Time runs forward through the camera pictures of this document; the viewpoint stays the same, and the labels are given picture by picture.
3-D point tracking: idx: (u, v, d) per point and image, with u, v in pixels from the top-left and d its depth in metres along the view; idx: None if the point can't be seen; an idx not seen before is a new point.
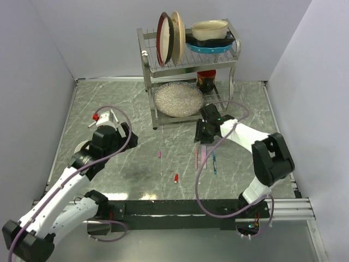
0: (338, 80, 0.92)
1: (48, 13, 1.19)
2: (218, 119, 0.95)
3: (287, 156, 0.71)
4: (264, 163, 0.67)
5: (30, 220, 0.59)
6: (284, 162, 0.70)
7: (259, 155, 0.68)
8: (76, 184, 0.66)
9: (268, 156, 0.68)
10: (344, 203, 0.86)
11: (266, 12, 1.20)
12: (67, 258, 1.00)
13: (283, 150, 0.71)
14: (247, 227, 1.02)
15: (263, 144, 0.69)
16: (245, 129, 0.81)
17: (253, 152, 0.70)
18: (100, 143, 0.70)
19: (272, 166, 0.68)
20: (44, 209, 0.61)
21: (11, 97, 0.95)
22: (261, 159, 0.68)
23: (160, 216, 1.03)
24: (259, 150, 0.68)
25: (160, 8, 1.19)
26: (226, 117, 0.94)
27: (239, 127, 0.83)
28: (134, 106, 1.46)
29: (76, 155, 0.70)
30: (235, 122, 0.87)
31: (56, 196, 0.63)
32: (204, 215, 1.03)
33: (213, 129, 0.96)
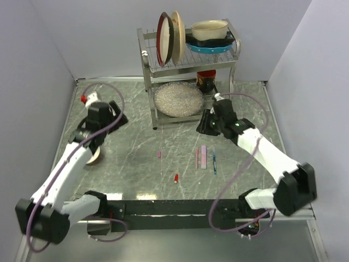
0: (338, 79, 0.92)
1: (48, 13, 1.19)
2: (237, 124, 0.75)
3: (314, 191, 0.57)
4: (291, 201, 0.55)
5: (43, 194, 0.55)
6: (310, 198, 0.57)
7: (287, 191, 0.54)
8: (82, 156, 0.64)
9: (295, 192, 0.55)
10: (344, 203, 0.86)
11: (265, 12, 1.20)
12: (67, 258, 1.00)
13: (312, 184, 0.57)
14: (247, 227, 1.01)
15: (293, 179, 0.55)
16: (271, 149, 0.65)
17: (279, 185, 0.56)
18: (96, 118, 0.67)
19: (297, 202, 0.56)
20: (56, 183, 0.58)
21: (11, 97, 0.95)
22: (287, 196, 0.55)
23: (160, 216, 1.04)
24: (289, 186, 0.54)
25: (160, 8, 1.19)
26: (246, 122, 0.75)
27: (263, 144, 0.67)
28: (134, 105, 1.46)
29: (74, 132, 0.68)
30: (259, 136, 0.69)
31: (64, 169, 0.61)
32: (204, 215, 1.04)
33: (228, 135, 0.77)
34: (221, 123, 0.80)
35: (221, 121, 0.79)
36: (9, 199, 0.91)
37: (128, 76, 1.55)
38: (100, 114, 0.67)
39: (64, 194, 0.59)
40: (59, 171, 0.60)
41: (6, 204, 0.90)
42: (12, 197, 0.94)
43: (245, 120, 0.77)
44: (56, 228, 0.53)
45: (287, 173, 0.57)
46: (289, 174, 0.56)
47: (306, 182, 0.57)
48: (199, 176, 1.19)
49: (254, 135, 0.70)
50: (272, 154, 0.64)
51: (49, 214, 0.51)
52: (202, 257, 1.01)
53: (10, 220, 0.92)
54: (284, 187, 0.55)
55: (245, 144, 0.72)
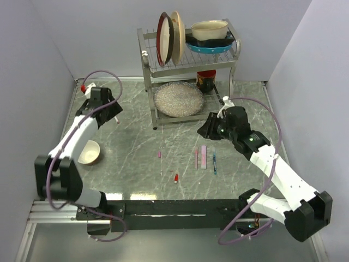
0: (338, 79, 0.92)
1: (48, 13, 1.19)
2: (251, 140, 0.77)
3: (326, 218, 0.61)
4: (305, 228, 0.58)
5: (60, 149, 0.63)
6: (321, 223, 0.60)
7: (304, 220, 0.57)
8: (89, 125, 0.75)
9: (310, 220, 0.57)
10: (343, 203, 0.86)
11: (265, 12, 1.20)
12: (67, 258, 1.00)
13: (326, 211, 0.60)
14: (247, 227, 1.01)
15: (311, 209, 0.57)
16: (288, 173, 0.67)
17: (295, 212, 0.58)
18: (98, 97, 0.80)
19: (311, 228, 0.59)
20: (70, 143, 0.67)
21: (11, 98, 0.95)
22: (303, 224, 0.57)
23: (160, 216, 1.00)
24: (307, 216, 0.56)
25: (160, 8, 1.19)
26: (260, 138, 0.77)
27: (280, 166, 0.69)
28: (133, 105, 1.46)
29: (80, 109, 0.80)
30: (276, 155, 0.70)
31: (76, 132, 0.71)
32: (204, 215, 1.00)
33: (241, 149, 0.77)
34: (233, 136, 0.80)
35: (234, 134, 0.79)
36: (9, 199, 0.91)
37: (128, 76, 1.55)
38: (101, 94, 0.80)
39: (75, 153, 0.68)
40: (72, 133, 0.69)
41: (7, 203, 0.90)
42: (13, 197, 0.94)
43: (258, 135, 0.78)
44: (73, 180, 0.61)
45: (305, 201, 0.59)
46: (307, 203, 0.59)
47: (320, 209, 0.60)
48: (199, 176, 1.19)
49: (270, 154, 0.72)
50: (289, 177, 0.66)
51: (68, 164, 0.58)
52: (202, 257, 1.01)
53: (10, 219, 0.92)
54: (301, 216, 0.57)
55: (260, 161, 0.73)
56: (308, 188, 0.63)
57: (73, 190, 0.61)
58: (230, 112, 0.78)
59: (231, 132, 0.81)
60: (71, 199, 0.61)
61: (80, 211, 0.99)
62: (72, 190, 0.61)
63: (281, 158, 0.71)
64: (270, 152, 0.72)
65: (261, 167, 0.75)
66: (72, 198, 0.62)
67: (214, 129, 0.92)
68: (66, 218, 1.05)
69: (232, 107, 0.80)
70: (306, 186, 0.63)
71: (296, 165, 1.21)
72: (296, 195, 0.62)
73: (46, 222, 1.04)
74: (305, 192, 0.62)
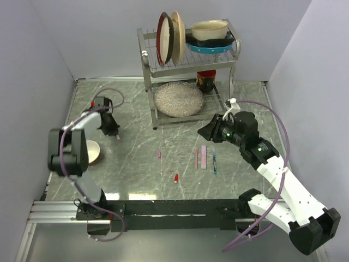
0: (338, 79, 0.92)
1: (49, 14, 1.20)
2: (259, 149, 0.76)
3: (332, 232, 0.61)
4: (312, 244, 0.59)
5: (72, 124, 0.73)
6: (326, 237, 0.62)
7: (311, 237, 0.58)
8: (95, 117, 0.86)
9: (318, 238, 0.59)
10: (343, 203, 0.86)
11: (266, 13, 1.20)
12: (67, 258, 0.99)
13: (334, 227, 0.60)
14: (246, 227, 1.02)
15: (319, 227, 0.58)
16: (296, 188, 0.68)
17: (302, 230, 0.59)
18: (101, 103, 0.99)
19: (316, 243, 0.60)
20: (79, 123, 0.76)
21: (11, 99, 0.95)
22: (310, 240, 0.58)
23: (160, 216, 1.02)
24: (315, 234, 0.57)
25: (160, 8, 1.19)
26: (269, 148, 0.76)
27: (289, 180, 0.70)
28: (133, 106, 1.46)
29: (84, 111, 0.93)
30: (284, 169, 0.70)
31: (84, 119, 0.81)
32: (204, 215, 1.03)
33: (249, 158, 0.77)
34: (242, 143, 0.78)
35: (243, 141, 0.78)
36: (9, 199, 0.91)
37: (128, 76, 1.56)
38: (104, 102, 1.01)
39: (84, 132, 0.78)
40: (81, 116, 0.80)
41: (6, 203, 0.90)
42: (13, 197, 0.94)
43: (266, 144, 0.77)
44: (83, 153, 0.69)
45: (313, 219, 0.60)
46: (316, 221, 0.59)
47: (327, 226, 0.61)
48: (199, 176, 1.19)
49: (280, 166, 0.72)
50: (297, 192, 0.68)
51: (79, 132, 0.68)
52: (202, 257, 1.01)
53: (10, 219, 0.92)
54: (310, 233, 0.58)
55: (268, 174, 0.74)
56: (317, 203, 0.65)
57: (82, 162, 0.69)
58: (240, 119, 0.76)
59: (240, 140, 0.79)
60: (79, 170, 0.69)
61: (80, 211, 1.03)
62: (81, 162, 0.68)
63: (289, 171, 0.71)
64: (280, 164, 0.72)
65: (268, 179, 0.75)
66: (80, 170, 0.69)
67: (218, 132, 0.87)
68: (66, 218, 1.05)
69: (241, 114, 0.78)
70: (316, 203, 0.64)
71: (296, 165, 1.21)
72: (306, 211, 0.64)
73: (46, 222, 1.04)
74: (314, 208, 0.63)
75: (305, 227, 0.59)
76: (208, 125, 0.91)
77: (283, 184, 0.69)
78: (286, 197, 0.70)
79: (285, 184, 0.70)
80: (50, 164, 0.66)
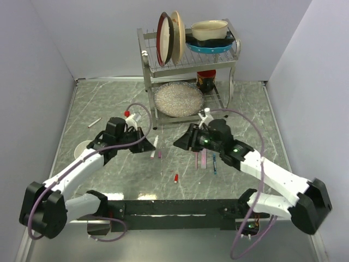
0: (337, 79, 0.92)
1: (48, 13, 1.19)
2: (236, 150, 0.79)
3: (326, 203, 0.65)
4: (311, 219, 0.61)
5: (55, 181, 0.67)
6: (324, 210, 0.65)
7: (306, 212, 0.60)
8: (96, 160, 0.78)
9: (314, 210, 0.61)
10: (343, 203, 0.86)
11: (265, 13, 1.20)
12: (67, 258, 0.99)
13: (324, 197, 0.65)
14: (247, 227, 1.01)
15: (308, 199, 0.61)
16: (277, 171, 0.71)
17: (297, 207, 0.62)
18: (112, 132, 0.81)
19: (316, 219, 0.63)
20: (68, 176, 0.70)
21: (11, 98, 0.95)
22: (307, 215, 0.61)
23: (160, 216, 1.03)
24: (307, 207, 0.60)
25: (160, 8, 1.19)
26: (244, 147, 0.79)
27: (268, 167, 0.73)
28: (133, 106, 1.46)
29: (94, 142, 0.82)
30: (261, 160, 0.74)
31: (78, 167, 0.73)
32: (204, 215, 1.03)
33: (230, 161, 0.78)
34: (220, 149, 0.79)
35: (221, 147, 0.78)
36: (8, 198, 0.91)
37: (128, 76, 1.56)
38: (115, 131, 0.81)
39: (71, 186, 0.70)
40: (77, 164, 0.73)
41: (6, 203, 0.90)
42: (13, 197, 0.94)
43: (240, 144, 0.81)
44: (56, 219, 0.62)
45: (301, 193, 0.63)
46: (304, 194, 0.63)
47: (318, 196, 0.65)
48: (199, 175, 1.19)
49: (257, 158, 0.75)
50: (279, 176, 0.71)
51: (53, 202, 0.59)
52: (202, 257, 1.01)
53: (10, 219, 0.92)
54: (303, 209, 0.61)
55: (250, 168, 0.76)
56: (300, 179, 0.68)
57: (53, 227, 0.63)
58: (215, 128, 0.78)
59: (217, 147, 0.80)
60: (48, 234, 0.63)
61: None
62: (51, 228, 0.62)
63: (266, 159, 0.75)
64: (256, 156, 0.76)
65: (252, 174, 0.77)
66: (49, 234, 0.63)
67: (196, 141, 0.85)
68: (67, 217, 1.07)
69: (214, 123, 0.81)
70: (299, 179, 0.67)
71: (296, 165, 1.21)
72: (292, 189, 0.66)
73: None
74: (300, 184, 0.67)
75: (297, 204, 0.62)
76: (186, 135, 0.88)
77: (264, 173, 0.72)
78: (272, 184, 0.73)
79: (265, 171, 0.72)
80: (22, 219, 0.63)
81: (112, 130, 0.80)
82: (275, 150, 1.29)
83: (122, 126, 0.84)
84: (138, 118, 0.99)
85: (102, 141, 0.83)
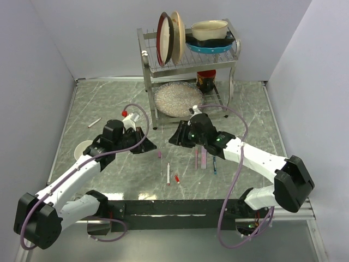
0: (337, 80, 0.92)
1: (49, 13, 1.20)
2: (218, 140, 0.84)
3: (306, 180, 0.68)
4: (291, 194, 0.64)
5: (48, 192, 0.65)
6: (306, 186, 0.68)
7: (284, 186, 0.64)
8: (92, 168, 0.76)
9: (293, 185, 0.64)
10: (343, 204, 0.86)
11: (266, 13, 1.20)
12: (67, 258, 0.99)
13: (304, 173, 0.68)
14: (246, 227, 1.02)
15: (286, 174, 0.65)
16: (255, 153, 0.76)
17: (277, 184, 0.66)
18: (109, 137, 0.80)
19: (296, 195, 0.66)
20: (61, 186, 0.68)
21: (11, 99, 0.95)
22: (286, 191, 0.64)
23: (160, 216, 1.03)
24: (285, 182, 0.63)
25: (160, 8, 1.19)
26: (226, 136, 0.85)
27: (247, 150, 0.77)
28: (129, 107, 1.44)
29: (91, 147, 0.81)
30: (241, 144, 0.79)
31: (73, 175, 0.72)
32: (204, 215, 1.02)
33: (214, 151, 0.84)
34: (204, 140, 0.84)
35: (204, 138, 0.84)
36: (9, 198, 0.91)
37: (128, 76, 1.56)
38: (113, 135, 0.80)
39: (65, 197, 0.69)
40: (71, 172, 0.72)
41: (7, 204, 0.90)
42: (13, 196, 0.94)
43: (223, 133, 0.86)
44: (49, 229, 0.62)
45: (278, 171, 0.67)
46: (282, 171, 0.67)
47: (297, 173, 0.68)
48: (199, 175, 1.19)
49: (238, 144, 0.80)
50: (258, 156, 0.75)
51: (47, 214, 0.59)
52: (202, 257, 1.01)
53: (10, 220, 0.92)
54: (281, 184, 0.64)
55: (232, 154, 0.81)
56: (278, 158, 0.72)
57: (47, 238, 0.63)
58: (195, 120, 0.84)
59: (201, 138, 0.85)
60: (42, 245, 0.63)
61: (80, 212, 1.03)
62: (44, 239, 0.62)
63: (247, 143, 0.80)
64: (236, 143, 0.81)
65: (235, 159, 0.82)
66: (44, 245, 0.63)
67: (185, 136, 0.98)
68: None
69: (195, 117, 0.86)
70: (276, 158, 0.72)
71: None
72: (271, 167, 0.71)
73: None
74: (277, 162, 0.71)
75: (275, 180, 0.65)
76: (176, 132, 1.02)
77: (244, 156, 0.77)
78: (252, 165, 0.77)
79: (245, 154, 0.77)
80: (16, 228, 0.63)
81: (109, 135, 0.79)
82: (275, 150, 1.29)
83: (120, 130, 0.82)
84: (136, 118, 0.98)
85: (100, 146, 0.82)
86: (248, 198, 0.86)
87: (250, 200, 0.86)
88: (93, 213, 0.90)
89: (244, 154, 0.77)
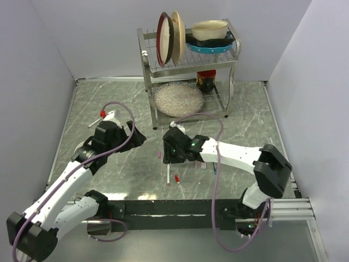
0: (338, 80, 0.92)
1: (49, 13, 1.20)
2: (193, 144, 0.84)
3: (282, 164, 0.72)
4: (273, 182, 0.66)
5: (35, 212, 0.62)
6: (284, 170, 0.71)
7: (264, 176, 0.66)
8: (82, 176, 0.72)
9: (272, 173, 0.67)
10: (343, 204, 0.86)
11: (266, 13, 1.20)
12: (67, 258, 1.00)
13: (278, 158, 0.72)
14: (247, 227, 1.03)
15: (263, 163, 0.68)
16: (231, 150, 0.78)
17: (257, 176, 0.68)
18: (101, 138, 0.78)
19: (278, 180, 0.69)
20: (49, 202, 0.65)
21: (11, 98, 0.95)
22: (268, 179, 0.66)
23: (160, 216, 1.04)
24: (264, 171, 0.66)
25: (160, 8, 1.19)
26: (199, 139, 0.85)
27: (222, 149, 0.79)
28: (108, 106, 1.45)
29: (80, 149, 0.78)
30: (216, 144, 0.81)
31: (61, 188, 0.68)
32: (204, 215, 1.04)
33: (192, 156, 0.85)
34: (179, 150, 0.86)
35: (179, 148, 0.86)
36: (9, 198, 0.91)
37: (128, 76, 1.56)
38: (104, 137, 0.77)
39: (55, 212, 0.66)
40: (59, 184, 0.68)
41: (7, 203, 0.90)
42: (13, 196, 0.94)
43: (196, 137, 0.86)
44: (42, 245, 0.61)
45: (256, 161, 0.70)
46: (258, 161, 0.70)
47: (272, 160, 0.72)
48: (199, 175, 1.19)
49: (212, 144, 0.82)
50: (234, 152, 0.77)
51: (36, 234, 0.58)
52: (202, 257, 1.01)
53: None
54: (262, 175, 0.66)
55: (210, 156, 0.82)
56: (253, 149, 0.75)
57: (43, 251, 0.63)
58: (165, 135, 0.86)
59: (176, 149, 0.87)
60: (39, 257, 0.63)
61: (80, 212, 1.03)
62: (39, 253, 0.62)
63: (221, 142, 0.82)
64: (211, 143, 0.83)
65: (214, 160, 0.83)
66: (41, 257, 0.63)
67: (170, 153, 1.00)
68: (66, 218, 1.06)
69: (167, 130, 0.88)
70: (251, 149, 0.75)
71: (296, 165, 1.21)
72: (248, 160, 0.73)
73: None
74: (253, 154, 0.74)
75: (255, 172, 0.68)
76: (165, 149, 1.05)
77: (221, 154, 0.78)
78: (230, 162, 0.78)
79: (221, 153, 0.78)
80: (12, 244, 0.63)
81: (101, 137, 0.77)
82: None
83: (113, 132, 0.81)
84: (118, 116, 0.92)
85: (90, 148, 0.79)
86: (245, 197, 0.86)
87: (246, 200, 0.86)
88: (93, 214, 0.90)
89: (220, 152, 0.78)
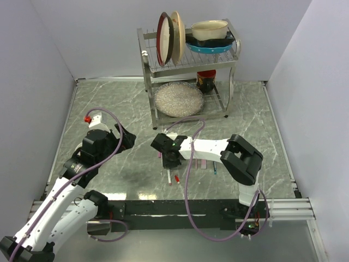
0: (337, 80, 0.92)
1: (49, 13, 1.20)
2: (174, 144, 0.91)
3: (251, 152, 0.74)
4: (241, 168, 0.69)
5: (25, 236, 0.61)
6: (254, 158, 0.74)
7: (231, 164, 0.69)
8: (71, 192, 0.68)
9: (239, 160, 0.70)
10: (343, 204, 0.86)
11: (266, 13, 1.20)
12: (68, 258, 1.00)
13: (246, 146, 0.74)
14: (247, 227, 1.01)
15: (228, 152, 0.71)
16: (203, 144, 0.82)
17: (226, 165, 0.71)
18: (90, 150, 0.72)
19: (247, 167, 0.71)
20: (39, 224, 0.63)
21: (11, 99, 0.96)
22: (235, 167, 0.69)
23: (160, 216, 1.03)
24: (229, 159, 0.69)
25: (161, 8, 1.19)
26: (179, 138, 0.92)
27: (196, 144, 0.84)
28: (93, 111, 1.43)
29: (68, 164, 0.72)
30: (192, 140, 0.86)
31: (50, 208, 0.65)
32: (204, 215, 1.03)
33: (173, 155, 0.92)
34: (164, 152, 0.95)
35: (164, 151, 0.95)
36: (9, 198, 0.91)
37: (128, 76, 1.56)
38: (92, 148, 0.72)
39: (48, 232, 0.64)
40: (47, 204, 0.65)
41: (7, 203, 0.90)
42: (13, 196, 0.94)
43: (178, 137, 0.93)
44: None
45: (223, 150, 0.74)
46: (226, 150, 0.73)
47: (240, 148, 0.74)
48: (199, 176, 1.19)
49: (189, 141, 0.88)
50: (206, 146, 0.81)
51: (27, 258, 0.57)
52: (202, 257, 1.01)
53: (10, 219, 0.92)
54: (228, 163, 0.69)
55: (188, 153, 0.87)
56: (222, 141, 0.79)
57: None
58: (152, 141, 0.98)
59: (162, 152, 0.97)
60: None
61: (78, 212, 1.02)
62: None
63: (197, 138, 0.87)
64: (188, 141, 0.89)
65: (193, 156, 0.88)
66: None
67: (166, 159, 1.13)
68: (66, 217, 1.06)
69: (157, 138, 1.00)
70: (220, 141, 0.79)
71: (296, 165, 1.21)
72: (217, 150, 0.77)
73: None
74: (222, 145, 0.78)
75: (222, 161, 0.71)
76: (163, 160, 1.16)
77: (194, 149, 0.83)
78: (204, 155, 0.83)
79: (195, 147, 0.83)
80: None
81: (90, 148, 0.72)
82: (274, 150, 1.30)
83: (102, 142, 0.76)
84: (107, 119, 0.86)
85: (79, 160, 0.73)
86: (239, 196, 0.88)
87: (242, 200, 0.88)
88: (93, 216, 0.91)
89: (194, 147, 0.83)
